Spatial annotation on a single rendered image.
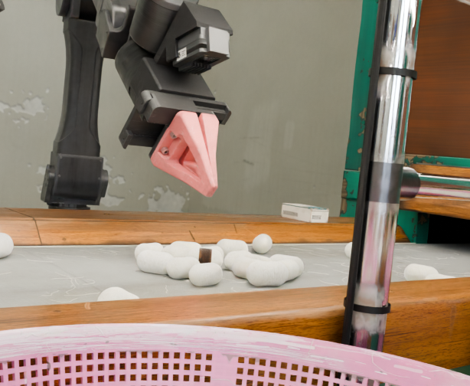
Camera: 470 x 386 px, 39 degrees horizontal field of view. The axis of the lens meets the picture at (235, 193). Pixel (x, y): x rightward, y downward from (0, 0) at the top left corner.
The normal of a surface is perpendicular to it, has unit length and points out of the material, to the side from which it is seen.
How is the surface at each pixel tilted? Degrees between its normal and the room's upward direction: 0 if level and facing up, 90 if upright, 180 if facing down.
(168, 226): 45
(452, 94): 90
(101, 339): 75
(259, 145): 89
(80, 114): 91
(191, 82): 40
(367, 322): 90
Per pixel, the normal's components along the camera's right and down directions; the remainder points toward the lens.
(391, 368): -0.49, -0.26
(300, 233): 0.50, -0.63
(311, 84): -0.80, -0.04
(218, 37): 0.62, -0.14
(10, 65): 0.58, 0.11
